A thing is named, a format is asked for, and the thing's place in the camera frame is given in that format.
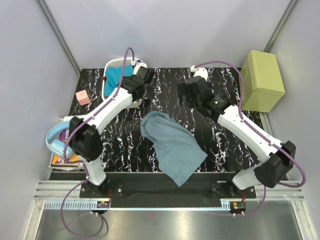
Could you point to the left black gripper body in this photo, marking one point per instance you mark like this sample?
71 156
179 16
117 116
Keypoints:
146 75

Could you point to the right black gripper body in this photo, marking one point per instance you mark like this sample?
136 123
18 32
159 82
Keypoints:
183 91

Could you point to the white laundry basket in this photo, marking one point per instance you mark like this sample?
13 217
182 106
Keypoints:
130 75

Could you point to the grey-blue t shirt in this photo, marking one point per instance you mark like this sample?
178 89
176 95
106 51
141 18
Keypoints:
177 151

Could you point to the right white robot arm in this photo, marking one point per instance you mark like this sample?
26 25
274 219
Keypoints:
276 157

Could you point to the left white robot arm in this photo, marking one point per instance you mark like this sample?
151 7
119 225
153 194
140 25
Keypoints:
85 132

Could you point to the white paper stack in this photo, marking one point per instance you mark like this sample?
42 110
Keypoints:
58 163

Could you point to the teal t shirt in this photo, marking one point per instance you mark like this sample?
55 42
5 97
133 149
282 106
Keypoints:
113 77

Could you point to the pink cube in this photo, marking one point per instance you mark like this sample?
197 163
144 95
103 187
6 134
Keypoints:
82 97

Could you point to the black marble mat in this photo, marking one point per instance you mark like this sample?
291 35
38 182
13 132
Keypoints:
126 150

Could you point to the green box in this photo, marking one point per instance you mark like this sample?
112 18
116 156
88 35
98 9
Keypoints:
263 84

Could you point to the light blue headphones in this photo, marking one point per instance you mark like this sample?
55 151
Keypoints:
56 138

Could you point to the right controller board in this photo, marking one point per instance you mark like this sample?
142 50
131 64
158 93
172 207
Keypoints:
239 205

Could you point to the controller board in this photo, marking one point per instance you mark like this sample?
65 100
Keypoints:
103 204
239 205

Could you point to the left controller board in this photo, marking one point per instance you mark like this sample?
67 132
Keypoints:
103 204

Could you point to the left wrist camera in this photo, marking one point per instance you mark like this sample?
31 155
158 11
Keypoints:
136 63

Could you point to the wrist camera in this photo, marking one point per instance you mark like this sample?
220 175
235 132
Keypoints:
199 72
136 63

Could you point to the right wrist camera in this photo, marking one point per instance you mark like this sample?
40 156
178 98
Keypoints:
199 72

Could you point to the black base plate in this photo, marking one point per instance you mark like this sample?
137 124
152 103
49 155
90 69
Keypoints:
157 190

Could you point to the slotted cable duct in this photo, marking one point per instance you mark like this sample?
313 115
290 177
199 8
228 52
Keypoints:
70 205

